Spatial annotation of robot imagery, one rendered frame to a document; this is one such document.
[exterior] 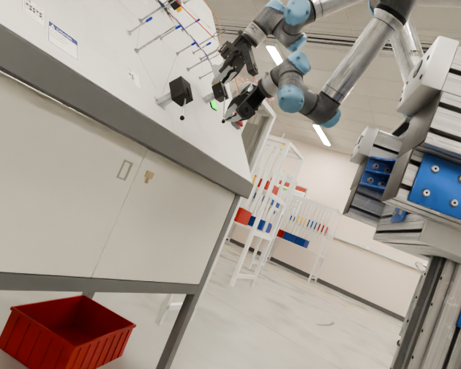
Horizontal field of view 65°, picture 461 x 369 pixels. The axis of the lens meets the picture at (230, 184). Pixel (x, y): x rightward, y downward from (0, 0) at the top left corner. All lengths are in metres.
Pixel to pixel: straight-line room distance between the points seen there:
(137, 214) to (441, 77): 0.84
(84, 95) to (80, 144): 0.13
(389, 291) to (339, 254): 1.34
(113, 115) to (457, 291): 0.86
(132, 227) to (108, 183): 0.18
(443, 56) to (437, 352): 0.59
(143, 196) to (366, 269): 8.38
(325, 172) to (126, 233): 8.89
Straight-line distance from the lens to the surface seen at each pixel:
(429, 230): 0.78
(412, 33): 1.49
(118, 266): 1.16
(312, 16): 1.29
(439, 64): 0.71
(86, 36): 0.98
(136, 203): 1.11
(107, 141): 0.99
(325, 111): 1.16
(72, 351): 1.37
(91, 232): 1.05
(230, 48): 1.40
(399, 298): 9.21
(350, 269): 9.31
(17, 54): 0.81
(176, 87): 1.05
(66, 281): 1.07
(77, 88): 0.87
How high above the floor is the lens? 0.71
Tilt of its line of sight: 4 degrees up
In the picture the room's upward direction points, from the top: 23 degrees clockwise
